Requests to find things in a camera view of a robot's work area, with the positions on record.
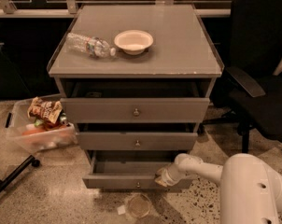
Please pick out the green soda can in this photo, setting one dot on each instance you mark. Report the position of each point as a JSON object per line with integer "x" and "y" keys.
{"x": 63, "y": 119}

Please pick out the clear plastic water bottle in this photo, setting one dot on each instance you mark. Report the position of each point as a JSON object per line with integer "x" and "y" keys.
{"x": 94, "y": 46}

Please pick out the round floor drain cover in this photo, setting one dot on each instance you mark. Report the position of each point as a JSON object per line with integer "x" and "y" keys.
{"x": 138, "y": 206}

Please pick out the grey drawer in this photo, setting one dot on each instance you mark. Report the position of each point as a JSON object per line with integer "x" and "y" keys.
{"x": 112, "y": 169}
{"x": 136, "y": 136}
{"x": 140, "y": 101}

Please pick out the black office chair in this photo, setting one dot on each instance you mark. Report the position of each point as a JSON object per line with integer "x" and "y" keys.
{"x": 251, "y": 82}

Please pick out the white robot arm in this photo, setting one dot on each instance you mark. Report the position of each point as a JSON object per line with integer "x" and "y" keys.
{"x": 250, "y": 191}

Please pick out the grey middle drawer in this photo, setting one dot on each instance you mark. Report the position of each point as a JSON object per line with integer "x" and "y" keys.
{"x": 136, "y": 136}

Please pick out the grey top drawer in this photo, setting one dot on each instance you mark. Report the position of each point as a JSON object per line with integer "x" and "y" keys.
{"x": 140, "y": 101}

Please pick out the grey drawer cabinet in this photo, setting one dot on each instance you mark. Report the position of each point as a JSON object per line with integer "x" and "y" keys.
{"x": 181, "y": 50}

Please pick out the clear plastic storage bin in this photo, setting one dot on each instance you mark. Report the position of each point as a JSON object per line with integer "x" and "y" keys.
{"x": 20, "y": 125}

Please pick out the white paper bowl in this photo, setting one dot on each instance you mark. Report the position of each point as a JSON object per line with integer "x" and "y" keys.
{"x": 133, "y": 42}

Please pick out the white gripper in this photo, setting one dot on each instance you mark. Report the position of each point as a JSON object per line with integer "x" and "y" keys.
{"x": 171, "y": 174}

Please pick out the brown snack bag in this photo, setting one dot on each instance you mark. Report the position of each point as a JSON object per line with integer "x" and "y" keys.
{"x": 48, "y": 111}

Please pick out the black rolling stand leg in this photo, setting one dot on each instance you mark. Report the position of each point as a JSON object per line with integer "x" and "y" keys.
{"x": 31, "y": 160}

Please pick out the grey bottom drawer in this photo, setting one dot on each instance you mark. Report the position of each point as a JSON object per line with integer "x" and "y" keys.
{"x": 112, "y": 169}

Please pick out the small white paper scrap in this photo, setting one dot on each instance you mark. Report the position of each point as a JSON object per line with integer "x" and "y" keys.
{"x": 121, "y": 210}

